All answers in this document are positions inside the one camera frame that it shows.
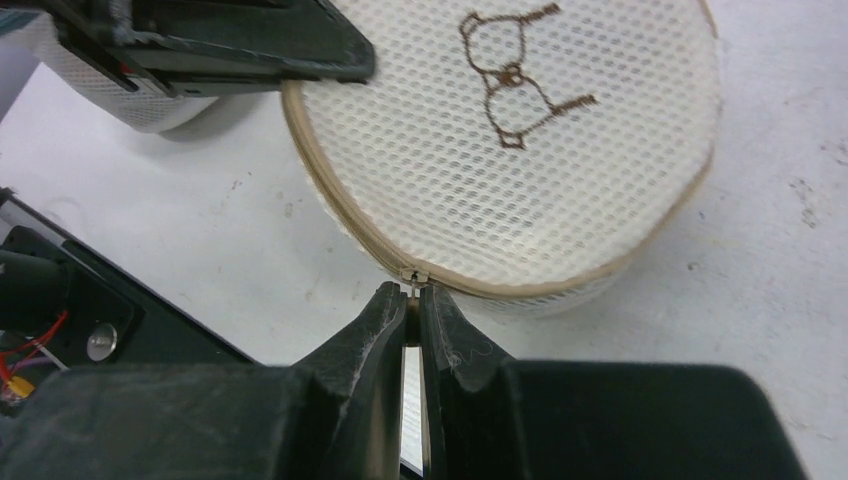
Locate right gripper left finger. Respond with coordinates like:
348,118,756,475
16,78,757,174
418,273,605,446
1,283,408,479

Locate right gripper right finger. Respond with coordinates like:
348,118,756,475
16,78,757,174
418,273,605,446
419,287,806,479

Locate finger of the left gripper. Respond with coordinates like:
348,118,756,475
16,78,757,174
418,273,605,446
39,1,376,98

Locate blue-trim mesh laundry bag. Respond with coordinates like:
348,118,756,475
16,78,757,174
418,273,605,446
1,9,217,133

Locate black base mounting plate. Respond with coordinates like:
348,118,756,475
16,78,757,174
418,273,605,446
1,187,252,420

